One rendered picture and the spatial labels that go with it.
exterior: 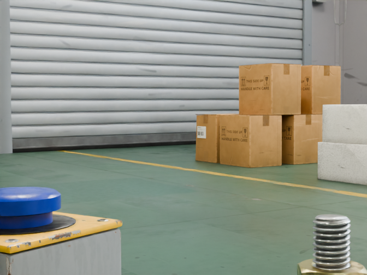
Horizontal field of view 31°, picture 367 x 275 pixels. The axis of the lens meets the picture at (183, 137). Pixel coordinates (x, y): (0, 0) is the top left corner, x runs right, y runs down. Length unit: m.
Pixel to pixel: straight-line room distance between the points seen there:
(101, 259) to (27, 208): 0.04
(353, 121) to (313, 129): 0.99
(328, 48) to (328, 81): 2.94
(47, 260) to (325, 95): 3.91
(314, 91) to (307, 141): 0.31
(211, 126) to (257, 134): 0.41
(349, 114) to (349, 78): 4.00
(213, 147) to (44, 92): 1.70
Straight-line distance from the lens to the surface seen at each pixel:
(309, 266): 0.18
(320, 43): 7.03
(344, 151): 3.10
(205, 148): 4.14
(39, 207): 0.30
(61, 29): 5.32
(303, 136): 4.01
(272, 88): 3.83
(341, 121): 3.14
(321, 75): 4.14
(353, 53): 7.08
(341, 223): 0.18
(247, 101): 3.99
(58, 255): 0.29
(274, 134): 3.85
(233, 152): 3.87
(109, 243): 0.31
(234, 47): 6.19
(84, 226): 0.31
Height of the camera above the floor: 0.37
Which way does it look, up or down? 3 degrees down
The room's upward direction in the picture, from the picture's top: straight up
